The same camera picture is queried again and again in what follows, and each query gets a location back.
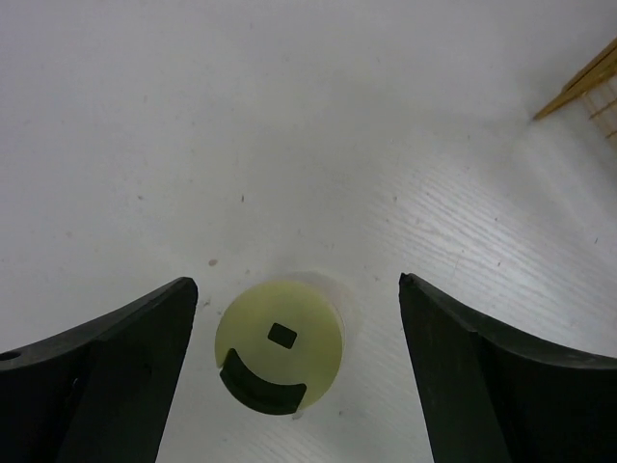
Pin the yellow wire mesh basket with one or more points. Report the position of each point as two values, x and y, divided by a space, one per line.
594 86

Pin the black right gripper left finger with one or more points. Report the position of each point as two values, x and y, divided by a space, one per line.
101 391

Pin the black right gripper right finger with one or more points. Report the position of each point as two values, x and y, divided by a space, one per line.
490 392

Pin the green-cap spice shaker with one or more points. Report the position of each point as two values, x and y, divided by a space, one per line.
280 344

